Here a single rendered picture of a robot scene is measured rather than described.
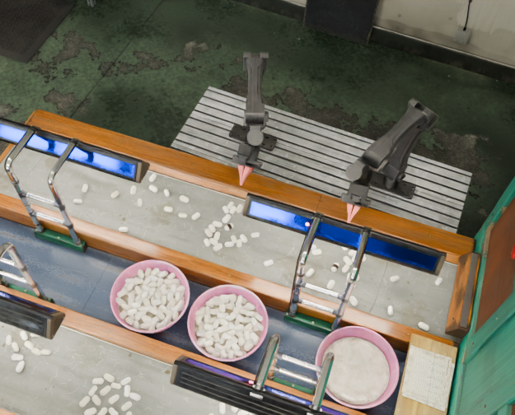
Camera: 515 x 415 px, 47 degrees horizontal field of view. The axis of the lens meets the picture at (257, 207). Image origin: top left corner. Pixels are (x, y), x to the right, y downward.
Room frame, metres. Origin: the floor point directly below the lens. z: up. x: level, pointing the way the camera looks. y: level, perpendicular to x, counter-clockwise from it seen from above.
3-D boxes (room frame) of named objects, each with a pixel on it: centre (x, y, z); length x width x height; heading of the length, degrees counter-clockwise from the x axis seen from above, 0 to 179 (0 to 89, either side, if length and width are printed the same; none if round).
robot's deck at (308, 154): (1.29, -0.16, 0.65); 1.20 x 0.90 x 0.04; 70
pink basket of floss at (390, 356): (0.63, -0.35, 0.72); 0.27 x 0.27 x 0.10
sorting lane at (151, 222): (1.13, 0.14, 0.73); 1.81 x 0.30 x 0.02; 73
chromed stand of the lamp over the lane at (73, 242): (1.15, 0.69, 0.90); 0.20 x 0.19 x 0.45; 73
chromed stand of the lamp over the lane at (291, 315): (0.87, -0.24, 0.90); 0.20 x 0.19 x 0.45; 73
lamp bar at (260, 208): (0.95, -0.26, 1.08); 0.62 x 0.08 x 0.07; 73
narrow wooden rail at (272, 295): (0.96, 0.19, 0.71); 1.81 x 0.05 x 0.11; 73
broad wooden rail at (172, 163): (1.33, 0.08, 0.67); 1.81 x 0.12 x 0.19; 73
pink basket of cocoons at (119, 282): (0.84, 0.34, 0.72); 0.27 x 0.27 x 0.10
